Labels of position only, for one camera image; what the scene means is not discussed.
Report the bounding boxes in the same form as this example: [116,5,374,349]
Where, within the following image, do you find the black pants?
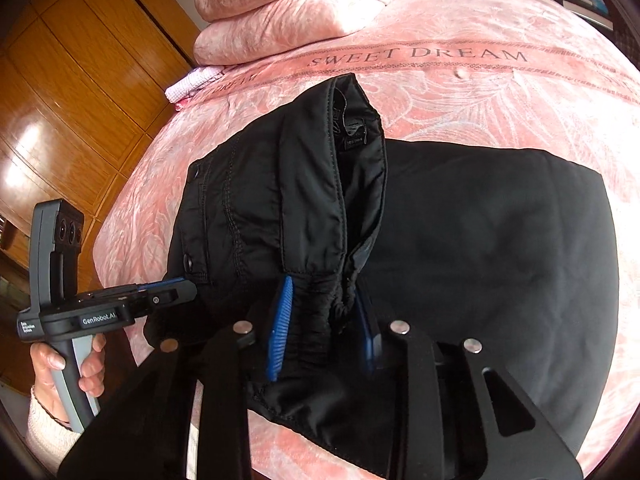
[167,74,618,476]

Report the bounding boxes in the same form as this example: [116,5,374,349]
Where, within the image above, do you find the left forearm white sleeve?
[26,390,80,476]

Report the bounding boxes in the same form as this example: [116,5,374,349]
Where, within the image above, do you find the left hand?
[29,331,108,409]

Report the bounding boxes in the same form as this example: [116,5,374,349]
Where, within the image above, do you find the wooden wardrobe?
[0,0,202,396]

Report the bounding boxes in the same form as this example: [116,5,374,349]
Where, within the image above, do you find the folded pink quilt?
[193,0,393,66]

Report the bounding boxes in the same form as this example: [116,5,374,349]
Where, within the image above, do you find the pink bed blanket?
[93,0,639,472]

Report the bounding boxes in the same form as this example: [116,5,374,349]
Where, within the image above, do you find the bedside table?
[554,0,614,32]

